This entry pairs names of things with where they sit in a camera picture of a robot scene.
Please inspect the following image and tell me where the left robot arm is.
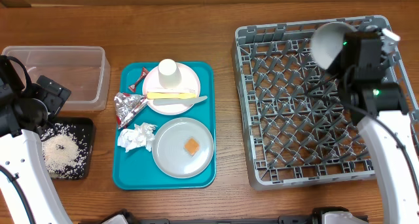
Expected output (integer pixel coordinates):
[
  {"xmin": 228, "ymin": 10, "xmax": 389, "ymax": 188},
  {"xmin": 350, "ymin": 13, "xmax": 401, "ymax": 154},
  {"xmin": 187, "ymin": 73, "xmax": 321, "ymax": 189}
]
[{"xmin": 1, "ymin": 55, "xmax": 71, "ymax": 223}]

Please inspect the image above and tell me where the white paper cup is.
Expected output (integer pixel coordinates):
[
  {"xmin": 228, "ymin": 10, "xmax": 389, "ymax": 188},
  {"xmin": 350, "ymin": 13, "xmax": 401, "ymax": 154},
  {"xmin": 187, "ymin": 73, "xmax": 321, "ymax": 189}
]
[{"xmin": 157, "ymin": 59, "xmax": 182, "ymax": 88}]

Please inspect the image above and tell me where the grey plastic dishwasher rack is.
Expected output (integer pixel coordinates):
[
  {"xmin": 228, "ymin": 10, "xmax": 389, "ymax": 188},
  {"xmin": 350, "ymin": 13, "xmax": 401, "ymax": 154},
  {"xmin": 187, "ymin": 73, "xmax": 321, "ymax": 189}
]
[{"xmin": 233, "ymin": 15, "xmax": 418, "ymax": 190}]

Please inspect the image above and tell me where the white rice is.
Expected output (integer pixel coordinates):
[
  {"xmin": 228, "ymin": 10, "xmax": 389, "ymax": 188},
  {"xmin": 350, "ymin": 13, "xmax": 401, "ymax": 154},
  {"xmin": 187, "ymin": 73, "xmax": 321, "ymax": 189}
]
[{"xmin": 41, "ymin": 122, "xmax": 90, "ymax": 180}]

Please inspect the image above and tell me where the silver foil wrapper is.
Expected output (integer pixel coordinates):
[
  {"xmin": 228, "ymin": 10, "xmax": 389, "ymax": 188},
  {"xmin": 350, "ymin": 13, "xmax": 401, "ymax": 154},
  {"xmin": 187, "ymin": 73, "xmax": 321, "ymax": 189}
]
[{"xmin": 114, "ymin": 92, "xmax": 149, "ymax": 129}]

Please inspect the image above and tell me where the light grey plastic knife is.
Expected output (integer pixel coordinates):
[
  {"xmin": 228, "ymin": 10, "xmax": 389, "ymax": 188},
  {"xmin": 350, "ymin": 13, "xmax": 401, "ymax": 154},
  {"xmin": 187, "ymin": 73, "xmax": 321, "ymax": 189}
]
[{"xmin": 153, "ymin": 96, "xmax": 208, "ymax": 105}]

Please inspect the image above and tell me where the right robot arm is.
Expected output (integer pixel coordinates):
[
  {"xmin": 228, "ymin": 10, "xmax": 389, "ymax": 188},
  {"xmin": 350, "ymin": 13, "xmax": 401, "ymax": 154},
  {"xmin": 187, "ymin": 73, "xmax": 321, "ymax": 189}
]
[{"xmin": 324, "ymin": 29, "xmax": 418, "ymax": 223}]

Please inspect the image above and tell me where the teal plastic tray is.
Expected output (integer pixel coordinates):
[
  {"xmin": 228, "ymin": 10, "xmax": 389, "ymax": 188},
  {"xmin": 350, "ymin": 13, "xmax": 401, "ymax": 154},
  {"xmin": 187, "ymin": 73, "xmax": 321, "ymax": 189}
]
[{"xmin": 113, "ymin": 62, "xmax": 216, "ymax": 190}]

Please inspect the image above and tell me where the orange food cube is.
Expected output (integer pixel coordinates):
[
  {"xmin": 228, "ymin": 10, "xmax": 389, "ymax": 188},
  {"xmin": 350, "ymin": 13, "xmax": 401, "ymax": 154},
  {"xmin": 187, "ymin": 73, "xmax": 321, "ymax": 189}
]
[{"xmin": 184, "ymin": 138, "xmax": 200, "ymax": 156}]

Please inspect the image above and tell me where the white small bowl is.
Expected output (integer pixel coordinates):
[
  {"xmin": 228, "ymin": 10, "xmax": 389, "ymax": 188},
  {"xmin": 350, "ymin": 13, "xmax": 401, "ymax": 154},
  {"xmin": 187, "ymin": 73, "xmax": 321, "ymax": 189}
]
[{"xmin": 310, "ymin": 22, "xmax": 356, "ymax": 70}]

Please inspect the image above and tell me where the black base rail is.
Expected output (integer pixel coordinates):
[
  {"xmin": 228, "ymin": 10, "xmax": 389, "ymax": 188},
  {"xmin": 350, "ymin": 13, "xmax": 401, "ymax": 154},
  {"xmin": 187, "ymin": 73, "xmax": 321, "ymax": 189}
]
[{"xmin": 78, "ymin": 209, "xmax": 369, "ymax": 224}]

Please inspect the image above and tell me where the yellow plastic fork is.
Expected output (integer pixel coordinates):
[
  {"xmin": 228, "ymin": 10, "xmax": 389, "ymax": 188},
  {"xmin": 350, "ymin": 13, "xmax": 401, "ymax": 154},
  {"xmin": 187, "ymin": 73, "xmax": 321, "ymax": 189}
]
[{"xmin": 146, "ymin": 92, "xmax": 196, "ymax": 100}]

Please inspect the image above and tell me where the black plastic tray bin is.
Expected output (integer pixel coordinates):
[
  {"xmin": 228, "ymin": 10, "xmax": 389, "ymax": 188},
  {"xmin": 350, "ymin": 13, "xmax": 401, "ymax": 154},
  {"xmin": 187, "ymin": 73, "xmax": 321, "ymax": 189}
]
[{"xmin": 40, "ymin": 117, "xmax": 96, "ymax": 180}]

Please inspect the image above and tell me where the white napkin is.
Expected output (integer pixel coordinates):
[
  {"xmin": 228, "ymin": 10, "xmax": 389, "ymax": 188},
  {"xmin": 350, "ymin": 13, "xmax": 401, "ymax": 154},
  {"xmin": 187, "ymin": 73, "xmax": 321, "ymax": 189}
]
[{"xmin": 117, "ymin": 122, "xmax": 156, "ymax": 153}]

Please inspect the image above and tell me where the clear plastic bin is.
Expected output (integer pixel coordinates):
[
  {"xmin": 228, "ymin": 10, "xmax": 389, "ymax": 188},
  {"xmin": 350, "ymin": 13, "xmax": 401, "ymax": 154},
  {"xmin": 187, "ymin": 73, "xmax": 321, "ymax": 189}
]
[{"xmin": 2, "ymin": 46, "xmax": 111, "ymax": 111}]

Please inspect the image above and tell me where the grey round plate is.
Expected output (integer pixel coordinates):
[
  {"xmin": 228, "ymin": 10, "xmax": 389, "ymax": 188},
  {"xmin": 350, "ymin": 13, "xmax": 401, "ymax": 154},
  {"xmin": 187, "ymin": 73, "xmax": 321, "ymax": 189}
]
[{"xmin": 152, "ymin": 117, "xmax": 215, "ymax": 179}]

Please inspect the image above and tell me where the red sauce packet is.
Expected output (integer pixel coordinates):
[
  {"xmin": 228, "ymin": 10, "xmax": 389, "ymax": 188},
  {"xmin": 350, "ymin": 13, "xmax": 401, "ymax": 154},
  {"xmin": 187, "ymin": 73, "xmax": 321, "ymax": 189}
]
[{"xmin": 128, "ymin": 67, "xmax": 149, "ymax": 93}]

